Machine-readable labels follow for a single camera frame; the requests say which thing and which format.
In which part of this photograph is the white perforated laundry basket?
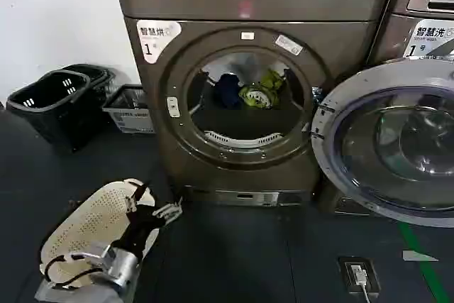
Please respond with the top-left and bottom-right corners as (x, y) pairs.
(39, 177), (160, 283)

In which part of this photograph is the black basket with white label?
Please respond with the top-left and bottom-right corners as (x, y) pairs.
(101, 84), (157, 136)

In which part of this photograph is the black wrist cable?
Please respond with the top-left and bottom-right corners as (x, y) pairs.
(43, 250), (107, 283)

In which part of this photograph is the grey washer with drawer panel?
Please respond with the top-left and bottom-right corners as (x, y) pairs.
(365, 0), (454, 65)

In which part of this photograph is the black floor socket box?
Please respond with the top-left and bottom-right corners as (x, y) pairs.
(337, 255), (382, 296)

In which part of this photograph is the green floor tape strip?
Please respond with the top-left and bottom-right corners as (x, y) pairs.
(397, 221), (452, 303)

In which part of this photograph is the dark blue garment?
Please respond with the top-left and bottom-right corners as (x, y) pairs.
(211, 73), (243, 109)

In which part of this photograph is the large black plastic basket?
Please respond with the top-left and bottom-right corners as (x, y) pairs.
(6, 70), (96, 155)

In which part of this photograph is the round glass dryer door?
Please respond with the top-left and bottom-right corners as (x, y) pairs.
(309, 57), (454, 228)

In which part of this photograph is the yellow-green garment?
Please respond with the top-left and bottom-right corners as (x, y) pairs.
(238, 68), (285, 109)

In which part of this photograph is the grey dryer with round opening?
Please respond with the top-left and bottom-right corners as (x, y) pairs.
(109, 0), (399, 209)

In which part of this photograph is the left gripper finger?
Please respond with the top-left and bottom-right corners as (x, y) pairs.
(151, 196), (184, 226)
(125, 182), (148, 216)

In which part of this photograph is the white floor tape piece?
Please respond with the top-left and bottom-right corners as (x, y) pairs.
(402, 250), (440, 262)

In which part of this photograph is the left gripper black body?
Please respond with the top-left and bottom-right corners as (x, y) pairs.
(112, 204), (167, 258)

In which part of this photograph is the white plug with cable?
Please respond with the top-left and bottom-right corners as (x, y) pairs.
(350, 262), (372, 303)

